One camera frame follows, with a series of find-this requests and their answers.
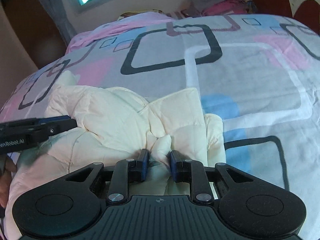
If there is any cream white quilted jacket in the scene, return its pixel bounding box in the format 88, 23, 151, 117
4, 72, 226, 239

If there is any stack of folded clothes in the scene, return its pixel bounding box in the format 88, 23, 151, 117
181, 0, 258, 17

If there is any person's left hand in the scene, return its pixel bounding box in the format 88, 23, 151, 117
0, 158, 17, 208

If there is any dark brown wooden door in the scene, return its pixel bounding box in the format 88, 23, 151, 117
1, 0, 66, 69

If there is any pink blanket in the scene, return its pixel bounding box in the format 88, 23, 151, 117
65, 11, 175, 55

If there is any patterned grey pink bedsheet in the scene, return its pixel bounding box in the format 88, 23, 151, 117
1, 15, 319, 239

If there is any colourful patterned pillow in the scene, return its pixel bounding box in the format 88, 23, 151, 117
118, 10, 166, 21

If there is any grey curtain left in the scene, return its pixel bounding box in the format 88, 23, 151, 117
39, 0, 76, 45

